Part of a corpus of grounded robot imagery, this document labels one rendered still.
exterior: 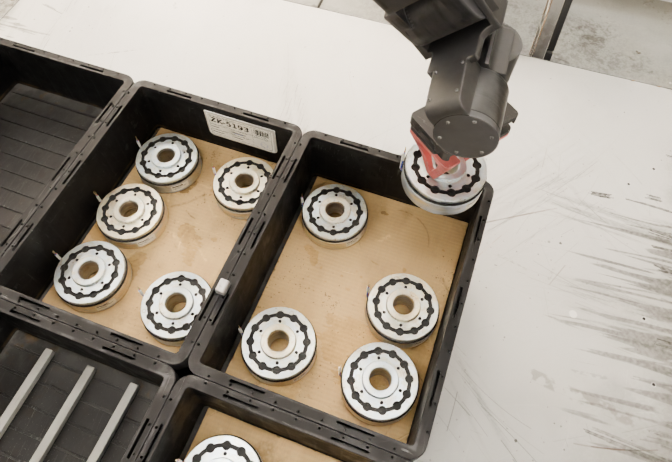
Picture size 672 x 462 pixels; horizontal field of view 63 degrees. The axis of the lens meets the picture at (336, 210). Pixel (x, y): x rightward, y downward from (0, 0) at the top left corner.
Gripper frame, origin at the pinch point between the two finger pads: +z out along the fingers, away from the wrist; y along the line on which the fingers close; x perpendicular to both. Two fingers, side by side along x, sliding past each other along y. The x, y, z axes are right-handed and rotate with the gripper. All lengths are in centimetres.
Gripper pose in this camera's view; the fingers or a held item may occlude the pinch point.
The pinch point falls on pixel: (448, 162)
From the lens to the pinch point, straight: 68.6
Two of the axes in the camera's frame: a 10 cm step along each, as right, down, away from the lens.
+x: -5.5, -7.3, 4.0
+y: 8.4, -4.7, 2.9
